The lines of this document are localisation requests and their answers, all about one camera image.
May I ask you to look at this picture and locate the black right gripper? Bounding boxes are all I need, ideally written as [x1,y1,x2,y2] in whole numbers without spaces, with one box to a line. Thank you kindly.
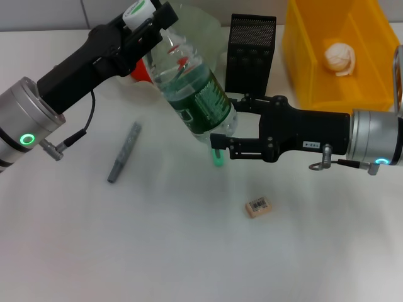
[210,93,351,163]

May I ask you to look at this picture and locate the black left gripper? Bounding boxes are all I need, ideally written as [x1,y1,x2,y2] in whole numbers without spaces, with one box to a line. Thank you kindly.
[37,1,179,115]

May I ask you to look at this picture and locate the red-orange fruit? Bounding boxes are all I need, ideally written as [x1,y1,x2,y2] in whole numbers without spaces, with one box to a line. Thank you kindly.
[130,59,152,82]

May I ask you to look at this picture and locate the clear green-label water bottle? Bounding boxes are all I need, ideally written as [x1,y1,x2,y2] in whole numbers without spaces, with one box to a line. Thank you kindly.
[122,0,239,144]

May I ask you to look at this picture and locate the white paper ball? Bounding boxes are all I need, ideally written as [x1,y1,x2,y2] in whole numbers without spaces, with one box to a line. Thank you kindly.
[324,43,356,78]

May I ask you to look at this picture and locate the green utility knife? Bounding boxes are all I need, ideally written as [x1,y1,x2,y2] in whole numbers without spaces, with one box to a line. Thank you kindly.
[210,147,225,167]

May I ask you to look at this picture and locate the translucent green fruit bowl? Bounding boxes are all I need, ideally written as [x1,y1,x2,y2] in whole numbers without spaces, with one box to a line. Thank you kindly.
[118,4,221,95]

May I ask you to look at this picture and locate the black mesh pen holder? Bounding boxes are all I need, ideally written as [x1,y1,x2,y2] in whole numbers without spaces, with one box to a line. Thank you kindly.
[224,13,277,96]

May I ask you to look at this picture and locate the beige eraser with barcode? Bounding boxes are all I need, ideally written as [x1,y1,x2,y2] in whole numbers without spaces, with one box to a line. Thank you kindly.
[244,194,273,220]

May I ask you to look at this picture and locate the grey marker pen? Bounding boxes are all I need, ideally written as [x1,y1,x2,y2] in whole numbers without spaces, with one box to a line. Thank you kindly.
[106,121,142,184]

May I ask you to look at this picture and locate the yellow plastic bin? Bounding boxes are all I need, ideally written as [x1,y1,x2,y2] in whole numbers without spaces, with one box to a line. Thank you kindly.
[281,0,403,111]

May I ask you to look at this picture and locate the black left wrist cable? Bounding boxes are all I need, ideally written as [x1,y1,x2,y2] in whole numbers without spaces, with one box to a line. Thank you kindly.
[39,89,97,162]

